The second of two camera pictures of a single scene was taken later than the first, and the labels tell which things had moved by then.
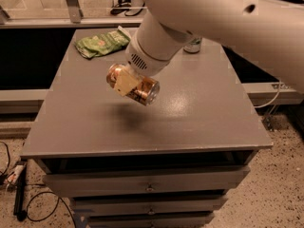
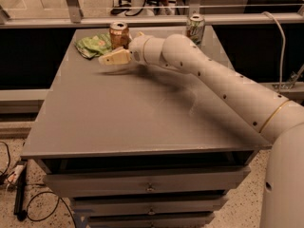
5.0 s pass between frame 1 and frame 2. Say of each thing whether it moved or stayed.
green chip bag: stayed
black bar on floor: stayed
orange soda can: moved
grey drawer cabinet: stayed
